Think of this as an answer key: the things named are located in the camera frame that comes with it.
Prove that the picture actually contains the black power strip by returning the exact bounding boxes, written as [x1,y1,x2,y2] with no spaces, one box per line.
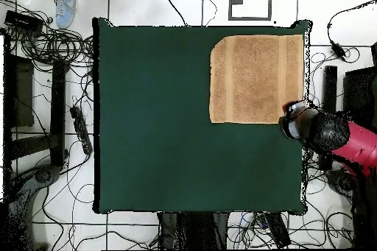
[256,212,292,249]
[69,105,94,156]

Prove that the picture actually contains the dark green table cloth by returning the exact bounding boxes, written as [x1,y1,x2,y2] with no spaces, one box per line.
[91,17,312,216]

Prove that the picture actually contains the thick black cable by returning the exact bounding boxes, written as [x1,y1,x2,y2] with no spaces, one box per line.
[156,0,189,27]

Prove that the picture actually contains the light blue shoe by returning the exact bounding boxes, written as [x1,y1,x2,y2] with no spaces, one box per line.
[54,0,78,29]

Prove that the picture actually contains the grey square floor frame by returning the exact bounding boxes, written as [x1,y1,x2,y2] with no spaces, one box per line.
[228,0,272,21]

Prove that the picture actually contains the thin black cable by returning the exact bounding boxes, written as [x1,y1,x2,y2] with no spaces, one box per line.
[204,0,218,26]

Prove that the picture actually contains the black rectangular box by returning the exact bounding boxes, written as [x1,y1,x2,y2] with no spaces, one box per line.
[4,10,45,33]

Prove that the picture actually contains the black power adapter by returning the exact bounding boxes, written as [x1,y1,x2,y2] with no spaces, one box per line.
[330,41,347,62]

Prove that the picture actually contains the black adapter cable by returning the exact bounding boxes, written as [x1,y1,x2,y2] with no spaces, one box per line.
[325,0,377,46]

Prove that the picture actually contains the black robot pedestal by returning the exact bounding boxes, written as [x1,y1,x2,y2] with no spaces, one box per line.
[157,211,230,250]

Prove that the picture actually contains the grey stand base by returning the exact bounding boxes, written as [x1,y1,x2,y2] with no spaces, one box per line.
[325,169,359,197]
[5,163,61,250]

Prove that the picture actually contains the tan terry towel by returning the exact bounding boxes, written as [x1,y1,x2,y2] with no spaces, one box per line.
[208,34,305,124]

